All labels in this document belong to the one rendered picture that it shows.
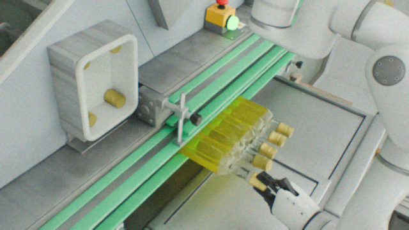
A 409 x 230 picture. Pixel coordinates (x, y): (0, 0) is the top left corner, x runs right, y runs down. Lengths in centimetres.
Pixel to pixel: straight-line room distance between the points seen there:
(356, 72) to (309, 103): 596
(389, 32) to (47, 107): 72
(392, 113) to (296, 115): 83
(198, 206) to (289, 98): 69
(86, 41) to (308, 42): 46
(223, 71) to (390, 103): 55
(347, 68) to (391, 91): 684
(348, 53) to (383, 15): 664
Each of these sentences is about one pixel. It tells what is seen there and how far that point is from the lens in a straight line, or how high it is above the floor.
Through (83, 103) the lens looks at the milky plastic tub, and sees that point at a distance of 86.
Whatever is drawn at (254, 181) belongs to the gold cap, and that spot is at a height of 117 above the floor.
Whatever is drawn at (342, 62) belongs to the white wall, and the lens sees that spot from 757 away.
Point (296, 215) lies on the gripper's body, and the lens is 98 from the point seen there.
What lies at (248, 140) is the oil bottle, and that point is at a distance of 112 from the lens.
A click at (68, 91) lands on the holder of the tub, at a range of 88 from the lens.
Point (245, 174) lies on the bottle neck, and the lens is 104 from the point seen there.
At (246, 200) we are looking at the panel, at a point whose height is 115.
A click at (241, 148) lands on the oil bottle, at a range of 108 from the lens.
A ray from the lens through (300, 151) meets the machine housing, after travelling 140.
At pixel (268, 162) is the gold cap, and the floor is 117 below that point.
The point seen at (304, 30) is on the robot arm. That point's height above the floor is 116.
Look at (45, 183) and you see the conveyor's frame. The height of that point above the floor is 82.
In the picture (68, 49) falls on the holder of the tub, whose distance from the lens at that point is 85.
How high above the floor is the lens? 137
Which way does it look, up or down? 23 degrees down
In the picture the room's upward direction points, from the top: 117 degrees clockwise
